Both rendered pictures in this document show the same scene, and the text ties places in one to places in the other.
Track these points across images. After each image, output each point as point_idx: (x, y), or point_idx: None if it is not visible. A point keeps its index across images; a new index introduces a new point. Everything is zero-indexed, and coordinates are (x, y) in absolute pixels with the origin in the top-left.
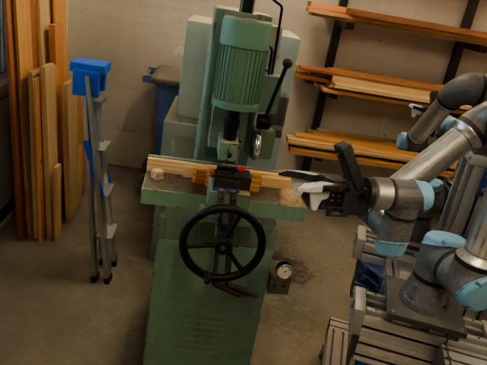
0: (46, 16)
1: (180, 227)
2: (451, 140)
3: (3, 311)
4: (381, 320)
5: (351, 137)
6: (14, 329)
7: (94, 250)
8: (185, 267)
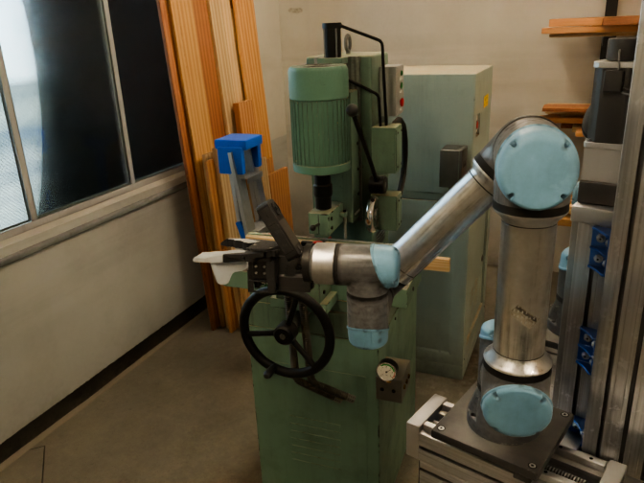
0: (232, 95)
1: (266, 312)
2: (460, 186)
3: (168, 400)
4: (439, 441)
5: None
6: (169, 419)
7: None
8: (282, 360)
